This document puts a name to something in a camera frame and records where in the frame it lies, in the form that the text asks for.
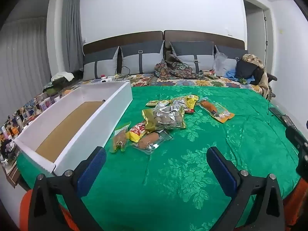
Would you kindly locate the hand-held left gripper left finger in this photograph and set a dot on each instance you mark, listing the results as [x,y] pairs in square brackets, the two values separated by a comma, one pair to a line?
[92,170]

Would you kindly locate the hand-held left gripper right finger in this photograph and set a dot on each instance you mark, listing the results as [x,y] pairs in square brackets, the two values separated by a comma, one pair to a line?
[220,170]

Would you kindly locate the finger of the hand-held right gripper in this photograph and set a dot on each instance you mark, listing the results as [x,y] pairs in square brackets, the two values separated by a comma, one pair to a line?
[297,139]

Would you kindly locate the green-edged clear meat packet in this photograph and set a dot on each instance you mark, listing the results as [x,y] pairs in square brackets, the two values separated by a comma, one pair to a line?
[119,139]

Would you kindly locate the yellow and red snack packet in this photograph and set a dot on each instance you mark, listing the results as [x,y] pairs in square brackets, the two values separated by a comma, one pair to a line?
[137,132]

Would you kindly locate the clear vacuum sausage packet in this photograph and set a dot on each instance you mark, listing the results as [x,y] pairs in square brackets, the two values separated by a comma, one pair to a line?
[149,140]

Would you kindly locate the orange drumstick snack packet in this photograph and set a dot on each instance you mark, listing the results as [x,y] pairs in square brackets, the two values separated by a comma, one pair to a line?
[209,105]

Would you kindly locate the small red snack packet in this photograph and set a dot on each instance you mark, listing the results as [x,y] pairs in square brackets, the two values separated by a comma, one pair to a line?
[190,111]

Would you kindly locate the white board panel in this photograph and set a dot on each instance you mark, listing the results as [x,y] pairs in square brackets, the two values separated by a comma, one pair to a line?
[110,105]

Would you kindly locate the large gold snack packet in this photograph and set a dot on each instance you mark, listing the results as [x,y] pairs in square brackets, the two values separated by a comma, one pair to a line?
[163,119]

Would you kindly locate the yellow black-print snack packet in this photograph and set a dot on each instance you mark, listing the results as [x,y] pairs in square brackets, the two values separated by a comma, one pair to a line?
[190,99]

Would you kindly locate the white printed snack packet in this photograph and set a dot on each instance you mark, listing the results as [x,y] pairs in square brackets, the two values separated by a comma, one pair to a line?
[176,104]

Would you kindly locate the pale yellow snack packet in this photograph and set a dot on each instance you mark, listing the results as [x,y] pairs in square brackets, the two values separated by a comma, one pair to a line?
[154,103]

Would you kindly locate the black tablet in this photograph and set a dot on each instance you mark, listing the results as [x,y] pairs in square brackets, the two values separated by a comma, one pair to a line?
[288,122]

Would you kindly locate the green patterned blanket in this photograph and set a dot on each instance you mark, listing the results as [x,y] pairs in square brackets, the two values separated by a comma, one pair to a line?
[192,173]

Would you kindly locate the dark handbag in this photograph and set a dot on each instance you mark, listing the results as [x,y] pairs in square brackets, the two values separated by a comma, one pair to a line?
[258,75]

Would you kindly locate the row of cosmetic bottles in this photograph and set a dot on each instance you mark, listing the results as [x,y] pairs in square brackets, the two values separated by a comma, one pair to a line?
[45,104]

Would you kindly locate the wooden side table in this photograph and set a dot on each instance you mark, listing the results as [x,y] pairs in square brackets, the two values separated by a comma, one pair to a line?
[10,176]

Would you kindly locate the black bag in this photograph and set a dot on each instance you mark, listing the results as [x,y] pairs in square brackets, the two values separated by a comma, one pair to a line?
[246,69]

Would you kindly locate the blue cloth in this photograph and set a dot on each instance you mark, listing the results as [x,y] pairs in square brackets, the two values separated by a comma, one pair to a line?
[232,74]

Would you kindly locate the dark green cloth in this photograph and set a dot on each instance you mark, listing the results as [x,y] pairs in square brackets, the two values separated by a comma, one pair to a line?
[56,85]

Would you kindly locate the pile of clothes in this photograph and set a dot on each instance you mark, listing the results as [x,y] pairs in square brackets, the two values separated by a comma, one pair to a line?
[251,58]

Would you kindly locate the white bottle red cap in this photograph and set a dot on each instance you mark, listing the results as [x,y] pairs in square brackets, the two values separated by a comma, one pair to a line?
[104,78]

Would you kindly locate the white power strip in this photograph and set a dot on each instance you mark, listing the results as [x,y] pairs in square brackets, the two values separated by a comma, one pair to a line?
[120,77]

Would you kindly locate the white folded cloth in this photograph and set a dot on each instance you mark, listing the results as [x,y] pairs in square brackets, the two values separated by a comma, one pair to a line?
[62,76]

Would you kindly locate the grey cushion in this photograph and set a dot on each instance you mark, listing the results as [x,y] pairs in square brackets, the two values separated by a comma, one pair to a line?
[101,65]
[232,61]
[149,60]
[187,50]

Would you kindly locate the white door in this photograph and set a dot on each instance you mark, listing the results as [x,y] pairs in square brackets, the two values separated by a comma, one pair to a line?
[267,41]

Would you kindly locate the clear plastic bag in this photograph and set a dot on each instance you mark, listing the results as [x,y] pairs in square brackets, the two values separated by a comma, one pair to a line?
[219,63]

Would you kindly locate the dark floral cloth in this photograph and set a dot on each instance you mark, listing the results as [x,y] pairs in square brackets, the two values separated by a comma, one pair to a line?
[173,71]

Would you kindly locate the white sheer curtain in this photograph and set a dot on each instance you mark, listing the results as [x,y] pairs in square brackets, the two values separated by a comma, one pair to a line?
[24,65]

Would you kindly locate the grey curtain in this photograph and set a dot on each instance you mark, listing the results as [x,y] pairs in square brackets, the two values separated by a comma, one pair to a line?
[72,28]

